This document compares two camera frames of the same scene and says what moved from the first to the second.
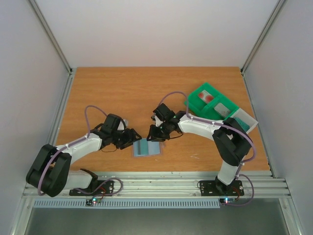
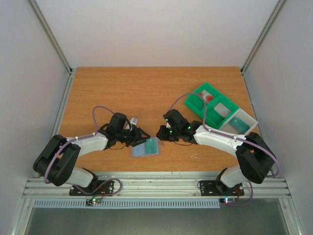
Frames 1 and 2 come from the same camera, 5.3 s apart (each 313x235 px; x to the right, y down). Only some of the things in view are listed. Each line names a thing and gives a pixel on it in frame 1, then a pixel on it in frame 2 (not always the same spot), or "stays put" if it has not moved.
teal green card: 245,126 stays put
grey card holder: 144,148 stays put
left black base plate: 104,188 stays put
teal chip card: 144,150 to 151,146
